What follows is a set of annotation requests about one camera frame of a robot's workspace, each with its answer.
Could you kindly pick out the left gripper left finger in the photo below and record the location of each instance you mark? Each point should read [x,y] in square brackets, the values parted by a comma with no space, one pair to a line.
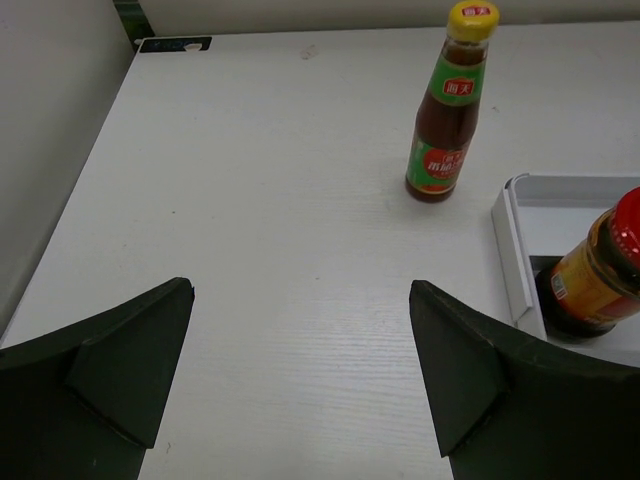
[86,401]

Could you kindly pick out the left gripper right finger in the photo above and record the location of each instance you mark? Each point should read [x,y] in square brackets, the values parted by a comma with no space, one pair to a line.
[507,405]

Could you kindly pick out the red-lid sauce jar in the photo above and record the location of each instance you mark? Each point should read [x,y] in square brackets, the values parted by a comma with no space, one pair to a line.
[596,285]

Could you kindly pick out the tall sauce bottle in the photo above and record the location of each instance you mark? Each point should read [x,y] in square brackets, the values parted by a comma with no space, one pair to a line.
[447,117]

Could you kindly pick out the white divided organizer tray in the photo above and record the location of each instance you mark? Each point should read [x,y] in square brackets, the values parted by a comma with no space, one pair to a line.
[538,219]

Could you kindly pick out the left black corner label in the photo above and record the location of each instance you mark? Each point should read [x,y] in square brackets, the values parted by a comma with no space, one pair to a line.
[175,44]

